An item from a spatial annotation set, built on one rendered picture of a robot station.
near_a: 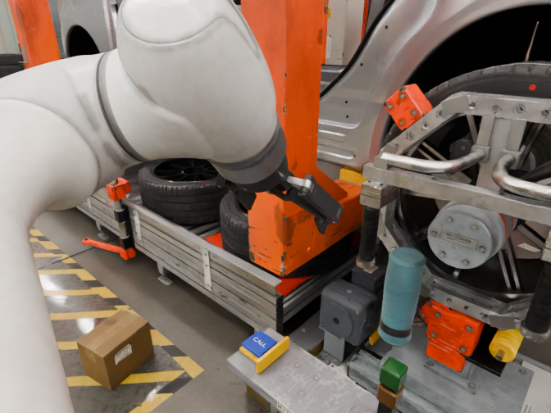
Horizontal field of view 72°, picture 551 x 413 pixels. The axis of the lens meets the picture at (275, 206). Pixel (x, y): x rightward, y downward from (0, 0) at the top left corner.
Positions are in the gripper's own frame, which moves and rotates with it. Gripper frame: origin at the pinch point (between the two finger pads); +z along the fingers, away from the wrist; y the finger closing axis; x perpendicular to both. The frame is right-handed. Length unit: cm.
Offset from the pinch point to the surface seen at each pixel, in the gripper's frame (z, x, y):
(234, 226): 90, -11, 50
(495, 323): 49, -2, -45
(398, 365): 24.0, 15.9, -24.8
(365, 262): 29.6, -2.3, -12.5
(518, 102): 15, -40, -32
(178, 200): 114, -19, 97
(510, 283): 52, -14, -47
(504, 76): 19, -50, -29
